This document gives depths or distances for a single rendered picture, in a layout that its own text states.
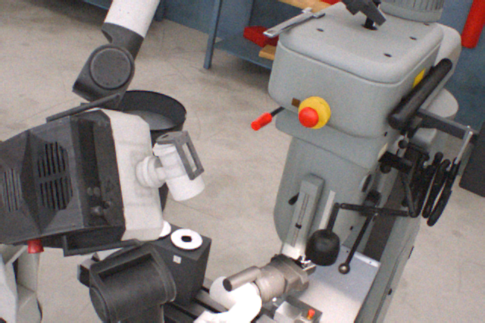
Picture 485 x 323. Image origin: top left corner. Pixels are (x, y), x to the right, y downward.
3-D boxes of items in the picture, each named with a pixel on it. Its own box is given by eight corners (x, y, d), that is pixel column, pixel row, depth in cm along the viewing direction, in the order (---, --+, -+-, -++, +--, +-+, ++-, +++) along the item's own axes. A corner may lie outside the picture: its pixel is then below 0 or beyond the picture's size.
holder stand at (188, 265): (189, 307, 190) (198, 257, 180) (123, 280, 195) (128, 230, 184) (203, 283, 200) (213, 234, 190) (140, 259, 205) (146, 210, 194)
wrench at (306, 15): (276, 40, 115) (277, 36, 114) (257, 33, 116) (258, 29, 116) (324, 15, 134) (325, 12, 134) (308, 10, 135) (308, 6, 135)
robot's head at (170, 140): (161, 185, 124) (188, 184, 118) (142, 145, 121) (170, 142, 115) (181, 168, 128) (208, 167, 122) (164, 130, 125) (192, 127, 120)
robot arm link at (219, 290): (271, 308, 157) (239, 326, 150) (242, 291, 164) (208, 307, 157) (274, 270, 153) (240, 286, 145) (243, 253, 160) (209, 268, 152)
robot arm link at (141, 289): (120, 347, 122) (114, 299, 114) (101, 319, 128) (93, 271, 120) (171, 325, 127) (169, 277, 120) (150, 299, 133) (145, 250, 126)
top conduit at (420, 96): (402, 133, 119) (407, 117, 117) (382, 124, 120) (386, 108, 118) (450, 73, 154) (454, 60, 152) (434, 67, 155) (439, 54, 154)
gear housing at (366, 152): (371, 174, 133) (385, 132, 128) (270, 130, 141) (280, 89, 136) (412, 122, 159) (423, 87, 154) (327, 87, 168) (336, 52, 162)
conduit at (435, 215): (429, 241, 165) (455, 177, 155) (375, 217, 171) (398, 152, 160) (444, 211, 180) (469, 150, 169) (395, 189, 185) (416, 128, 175)
